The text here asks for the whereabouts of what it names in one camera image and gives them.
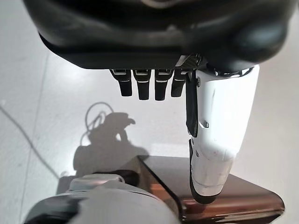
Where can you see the glossy brown stool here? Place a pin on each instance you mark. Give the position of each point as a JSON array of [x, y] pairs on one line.
[[233, 205]]

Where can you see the silver left robot leg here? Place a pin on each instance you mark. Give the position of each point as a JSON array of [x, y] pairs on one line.
[[112, 205]]

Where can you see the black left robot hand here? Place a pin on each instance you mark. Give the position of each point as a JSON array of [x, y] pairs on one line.
[[151, 35]]

